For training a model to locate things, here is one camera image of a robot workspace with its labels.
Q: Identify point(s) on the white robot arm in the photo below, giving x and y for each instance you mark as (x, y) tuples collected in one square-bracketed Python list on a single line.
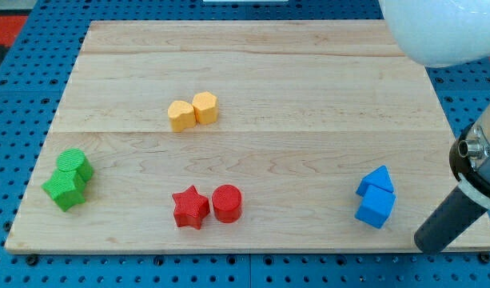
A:
[(443, 33)]

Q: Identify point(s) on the blue cube block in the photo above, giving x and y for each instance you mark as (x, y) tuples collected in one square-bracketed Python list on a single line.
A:
[(376, 205)]

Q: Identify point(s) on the yellow hexagon block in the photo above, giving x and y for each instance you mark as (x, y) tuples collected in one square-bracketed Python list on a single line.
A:
[(206, 107)]

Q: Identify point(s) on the red cylinder block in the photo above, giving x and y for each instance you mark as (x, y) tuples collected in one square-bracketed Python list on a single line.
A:
[(227, 202)]

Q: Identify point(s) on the yellow heart block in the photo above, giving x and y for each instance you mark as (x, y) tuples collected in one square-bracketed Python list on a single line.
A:
[(181, 116)]

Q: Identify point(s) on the wooden board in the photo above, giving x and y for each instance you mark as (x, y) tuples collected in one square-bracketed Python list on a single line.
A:
[(306, 110)]

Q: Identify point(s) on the red star block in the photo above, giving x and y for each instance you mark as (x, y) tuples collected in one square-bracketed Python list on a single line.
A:
[(190, 208)]

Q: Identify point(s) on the blue triangle block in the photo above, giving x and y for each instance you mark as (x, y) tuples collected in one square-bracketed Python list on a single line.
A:
[(380, 178)]

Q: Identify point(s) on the green cylinder block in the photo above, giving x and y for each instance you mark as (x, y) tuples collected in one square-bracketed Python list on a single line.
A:
[(74, 159)]

